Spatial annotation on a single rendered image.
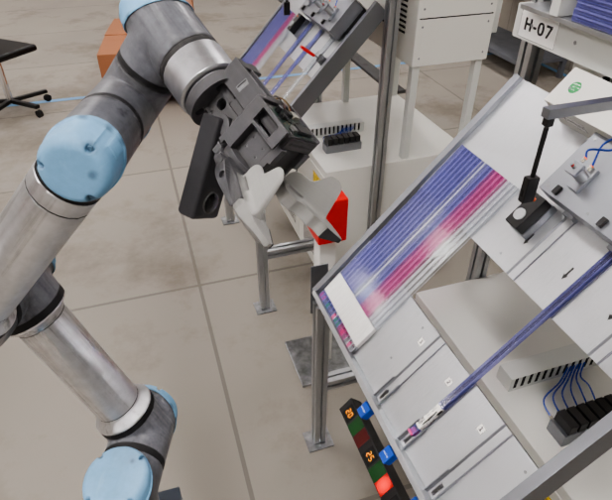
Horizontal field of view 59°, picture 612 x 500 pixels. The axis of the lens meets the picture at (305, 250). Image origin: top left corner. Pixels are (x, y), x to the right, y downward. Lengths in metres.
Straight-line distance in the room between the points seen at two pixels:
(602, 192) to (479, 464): 0.51
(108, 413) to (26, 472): 1.06
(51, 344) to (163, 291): 1.64
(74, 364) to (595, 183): 0.94
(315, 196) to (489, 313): 1.04
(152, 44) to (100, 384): 0.62
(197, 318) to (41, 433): 0.73
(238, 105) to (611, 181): 0.68
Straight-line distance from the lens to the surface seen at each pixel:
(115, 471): 1.07
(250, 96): 0.57
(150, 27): 0.64
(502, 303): 1.62
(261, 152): 0.54
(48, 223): 0.64
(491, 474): 1.03
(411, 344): 1.17
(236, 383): 2.15
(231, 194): 0.51
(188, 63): 0.60
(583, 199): 1.05
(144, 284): 2.65
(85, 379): 1.03
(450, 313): 1.55
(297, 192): 0.60
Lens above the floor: 1.65
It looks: 37 degrees down
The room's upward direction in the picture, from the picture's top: straight up
